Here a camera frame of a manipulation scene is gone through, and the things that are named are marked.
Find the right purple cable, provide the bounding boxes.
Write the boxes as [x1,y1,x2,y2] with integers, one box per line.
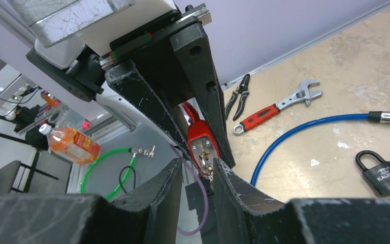
[170,144,210,236]

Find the green wire loop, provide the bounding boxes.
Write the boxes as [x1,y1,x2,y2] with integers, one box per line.
[80,145,157,201]

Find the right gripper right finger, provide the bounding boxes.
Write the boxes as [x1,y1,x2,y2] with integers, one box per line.
[213,158,390,243]

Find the red handled adjustable wrench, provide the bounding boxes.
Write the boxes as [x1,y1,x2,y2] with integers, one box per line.
[233,79,323,135]

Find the key bunch with black fob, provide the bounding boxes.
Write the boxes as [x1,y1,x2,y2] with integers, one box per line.
[199,152,213,183]

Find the black pliers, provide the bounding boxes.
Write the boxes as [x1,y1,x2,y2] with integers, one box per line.
[225,74,250,121]

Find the black small cable lock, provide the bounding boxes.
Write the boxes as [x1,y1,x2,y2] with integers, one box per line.
[118,166,137,194]

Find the black padlock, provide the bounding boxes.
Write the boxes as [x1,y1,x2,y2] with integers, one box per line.
[355,150,390,197]

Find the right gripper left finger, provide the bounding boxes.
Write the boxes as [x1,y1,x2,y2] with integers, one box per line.
[0,159,182,243]

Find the blue cable lock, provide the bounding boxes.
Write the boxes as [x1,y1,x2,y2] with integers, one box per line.
[250,111,390,187]

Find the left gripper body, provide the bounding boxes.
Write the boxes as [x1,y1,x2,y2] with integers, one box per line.
[26,4,212,101]

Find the orange drink bottle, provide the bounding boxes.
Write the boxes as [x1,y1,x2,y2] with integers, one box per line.
[39,124,101,165]

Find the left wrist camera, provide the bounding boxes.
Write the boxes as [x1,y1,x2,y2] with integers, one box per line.
[9,0,177,69]

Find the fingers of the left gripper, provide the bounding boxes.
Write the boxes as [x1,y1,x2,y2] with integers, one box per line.
[105,22,236,167]

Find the red cable seal lock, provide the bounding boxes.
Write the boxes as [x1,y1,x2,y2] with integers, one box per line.
[182,102,220,171]

